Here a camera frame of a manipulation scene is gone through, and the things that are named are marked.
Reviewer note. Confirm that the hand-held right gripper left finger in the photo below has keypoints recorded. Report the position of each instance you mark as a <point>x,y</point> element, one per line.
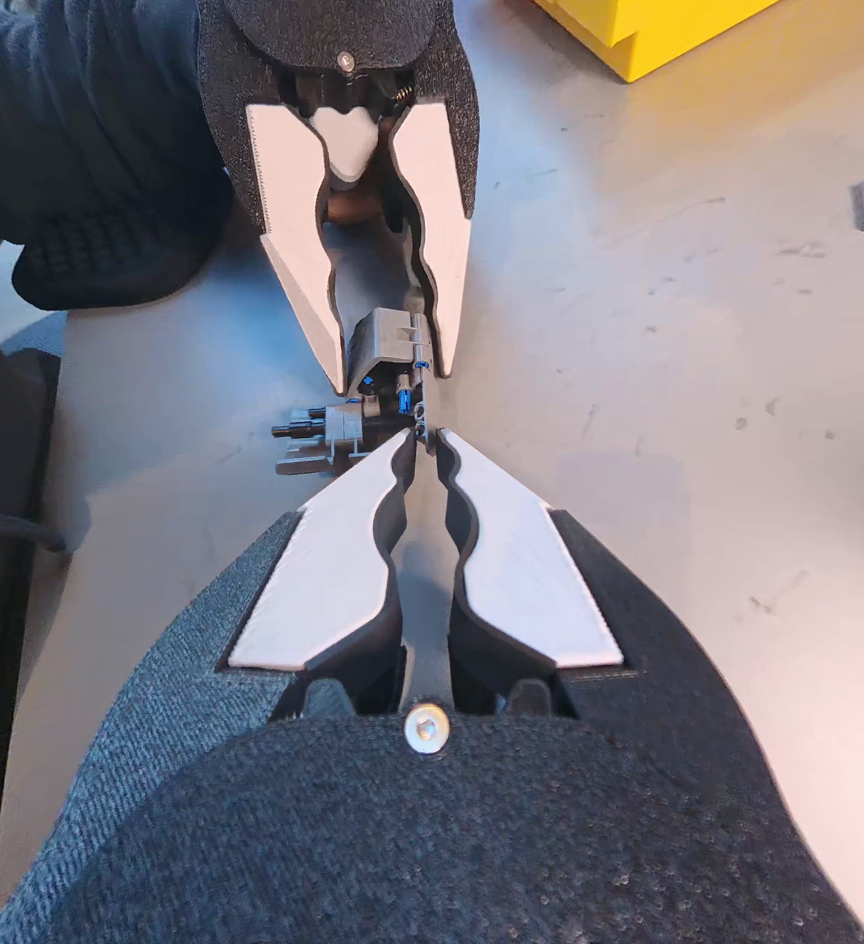
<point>321,590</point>

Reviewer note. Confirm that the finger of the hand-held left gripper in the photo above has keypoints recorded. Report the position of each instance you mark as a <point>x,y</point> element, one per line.
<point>291,221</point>
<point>439,221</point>

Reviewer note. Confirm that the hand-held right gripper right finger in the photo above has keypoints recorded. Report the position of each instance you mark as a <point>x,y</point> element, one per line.
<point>535,590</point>

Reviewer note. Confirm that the grey toy brick assembly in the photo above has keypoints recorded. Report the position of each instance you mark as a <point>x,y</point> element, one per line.
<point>380,343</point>

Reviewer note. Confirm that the person's left forearm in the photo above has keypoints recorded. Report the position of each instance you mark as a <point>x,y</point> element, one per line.
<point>92,147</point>

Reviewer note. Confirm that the grey desk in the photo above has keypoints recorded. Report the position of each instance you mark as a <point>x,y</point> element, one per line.
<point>660,369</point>

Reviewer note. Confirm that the person's left hand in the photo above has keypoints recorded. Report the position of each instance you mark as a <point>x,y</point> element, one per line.
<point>350,206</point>

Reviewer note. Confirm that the yellow plastic bin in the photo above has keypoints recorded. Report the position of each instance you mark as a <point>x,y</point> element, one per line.
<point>660,29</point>

